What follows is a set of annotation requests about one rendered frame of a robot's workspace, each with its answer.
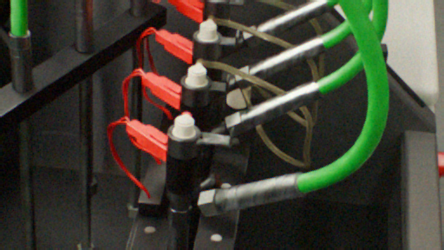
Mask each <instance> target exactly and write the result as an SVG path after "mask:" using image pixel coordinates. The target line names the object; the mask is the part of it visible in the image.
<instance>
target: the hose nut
mask: <svg viewBox="0 0 444 250"><path fill-rule="evenodd" d="M219 190H221V189H215V190H210V191H206V192H202V193H200V197H199V205H198V206H199V208H200V210H201V212H202V214H203V215H204V216H211V215H218V214H225V213H227V212H221V211H220V210H219V209H218V208H217V206H216V201H215V197H216V193H217V192H218V191H219Z"/></svg>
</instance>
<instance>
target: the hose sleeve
mask: <svg viewBox="0 0 444 250"><path fill-rule="evenodd" d="M301 174H303V173H296V174H285V175H284V176H276V177H275V178H271V179H267V180H262V181H254V182H251V183H246V184H238V185H237V186H230V187H228V188H225V189H221V190H219V191H218V192H217V193H216V197H215V201H216V206H217V208H218V209H219V210H220V211H221V212H228V211H237V210H239V209H247V208H248V207H255V206H260V205H265V203H270V202H274V201H286V200H287V199H289V200H290V199H295V198H297V197H301V196H305V195H307V193H305V194H304V193H302V192H301V191H300V189H299V186H298V183H297V180H298V177H299V176H300V175H301Z"/></svg>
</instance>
